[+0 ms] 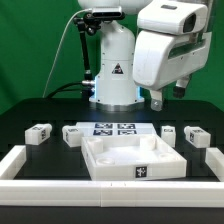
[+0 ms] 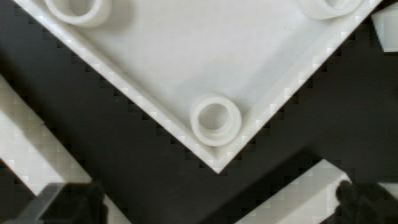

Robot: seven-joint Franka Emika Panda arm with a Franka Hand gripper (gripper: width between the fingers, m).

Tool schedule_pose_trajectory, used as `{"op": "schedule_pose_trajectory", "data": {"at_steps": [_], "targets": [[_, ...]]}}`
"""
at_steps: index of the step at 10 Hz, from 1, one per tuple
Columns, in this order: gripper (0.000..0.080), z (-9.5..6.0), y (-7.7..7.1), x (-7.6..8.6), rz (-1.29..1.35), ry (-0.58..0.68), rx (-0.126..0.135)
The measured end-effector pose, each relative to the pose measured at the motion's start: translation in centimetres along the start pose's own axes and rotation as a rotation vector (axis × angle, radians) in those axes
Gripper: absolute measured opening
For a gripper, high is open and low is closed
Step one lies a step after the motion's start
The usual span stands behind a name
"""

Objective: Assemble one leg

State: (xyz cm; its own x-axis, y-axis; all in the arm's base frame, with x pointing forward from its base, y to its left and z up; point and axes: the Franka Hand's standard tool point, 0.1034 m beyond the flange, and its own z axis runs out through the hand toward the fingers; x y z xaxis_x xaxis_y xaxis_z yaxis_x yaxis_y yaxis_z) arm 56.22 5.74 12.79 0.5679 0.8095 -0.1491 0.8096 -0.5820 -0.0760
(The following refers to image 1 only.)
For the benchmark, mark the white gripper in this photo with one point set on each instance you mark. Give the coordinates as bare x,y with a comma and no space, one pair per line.
171,45

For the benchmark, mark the white square tabletop part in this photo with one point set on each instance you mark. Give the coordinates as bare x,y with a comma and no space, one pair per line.
131,158

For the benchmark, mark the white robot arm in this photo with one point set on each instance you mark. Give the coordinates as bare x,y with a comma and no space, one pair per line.
114,86

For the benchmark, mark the white U-shaped fence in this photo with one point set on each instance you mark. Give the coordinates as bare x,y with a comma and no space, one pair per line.
15,192

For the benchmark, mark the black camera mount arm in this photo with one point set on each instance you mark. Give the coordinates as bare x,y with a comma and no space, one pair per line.
86,50

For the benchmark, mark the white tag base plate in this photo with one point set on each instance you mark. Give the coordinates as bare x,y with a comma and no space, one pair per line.
114,129

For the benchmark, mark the grey camera on mount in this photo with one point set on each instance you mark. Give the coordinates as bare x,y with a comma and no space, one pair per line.
107,12

